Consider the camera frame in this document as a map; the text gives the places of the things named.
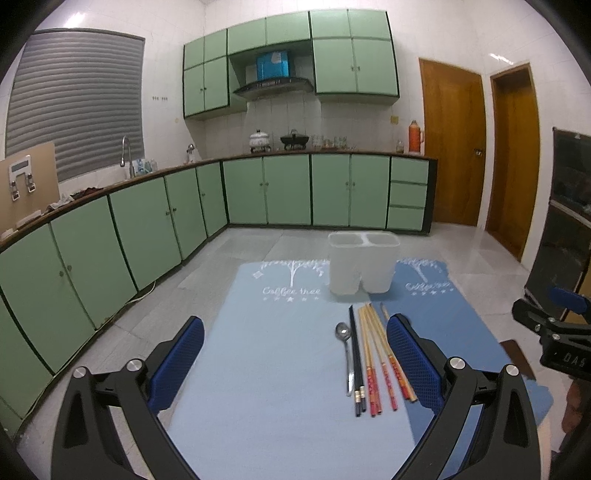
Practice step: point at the grey window blind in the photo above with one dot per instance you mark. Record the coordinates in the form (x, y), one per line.
(81, 91)

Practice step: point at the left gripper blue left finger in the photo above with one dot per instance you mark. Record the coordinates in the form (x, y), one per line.
(169, 363)

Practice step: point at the green kitchen cabinets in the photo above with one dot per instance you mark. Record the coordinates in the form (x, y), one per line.
(70, 272)
(344, 53)

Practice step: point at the green upper kitchen cabinets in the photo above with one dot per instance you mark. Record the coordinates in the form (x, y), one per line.
(344, 53)

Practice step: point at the white cooking pot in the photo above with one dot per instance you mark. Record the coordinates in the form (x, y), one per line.
(259, 142)

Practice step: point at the white two-compartment utensil holder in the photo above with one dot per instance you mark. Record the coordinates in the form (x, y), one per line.
(362, 260)

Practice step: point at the brown wooden door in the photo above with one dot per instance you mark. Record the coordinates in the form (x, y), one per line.
(516, 158)
(455, 135)

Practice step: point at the dark blue table mat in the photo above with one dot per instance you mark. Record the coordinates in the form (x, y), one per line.
(423, 292)

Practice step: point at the right hand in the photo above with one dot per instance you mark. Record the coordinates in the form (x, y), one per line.
(577, 398)

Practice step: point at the chrome sink faucet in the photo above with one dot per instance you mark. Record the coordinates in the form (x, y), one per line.
(126, 157)

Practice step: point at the black chopstick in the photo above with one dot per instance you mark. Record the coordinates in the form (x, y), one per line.
(360, 374)
(356, 388)

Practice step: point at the light blue table mat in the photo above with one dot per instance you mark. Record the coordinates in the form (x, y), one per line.
(266, 398)

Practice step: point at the black wok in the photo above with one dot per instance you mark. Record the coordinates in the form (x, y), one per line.
(294, 141)

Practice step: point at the orange thermos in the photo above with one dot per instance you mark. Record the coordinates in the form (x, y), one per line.
(415, 138)

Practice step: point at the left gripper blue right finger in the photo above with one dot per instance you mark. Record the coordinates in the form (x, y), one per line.
(418, 368)

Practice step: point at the range hood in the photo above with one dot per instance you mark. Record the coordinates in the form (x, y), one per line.
(270, 74)

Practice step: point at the brown wooden chair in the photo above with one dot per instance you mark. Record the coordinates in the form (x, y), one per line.
(518, 358)

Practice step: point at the green lower kitchen cabinets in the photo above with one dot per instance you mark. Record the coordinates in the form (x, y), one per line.
(70, 272)

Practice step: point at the metal spoon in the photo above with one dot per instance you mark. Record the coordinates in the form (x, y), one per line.
(343, 333)

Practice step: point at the cardboard box with clips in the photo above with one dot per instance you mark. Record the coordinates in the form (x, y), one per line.
(28, 184)

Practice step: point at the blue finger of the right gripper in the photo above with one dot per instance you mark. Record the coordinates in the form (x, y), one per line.
(574, 302)

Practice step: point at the black glass cabinet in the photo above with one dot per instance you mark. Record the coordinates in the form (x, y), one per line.
(563, 257)

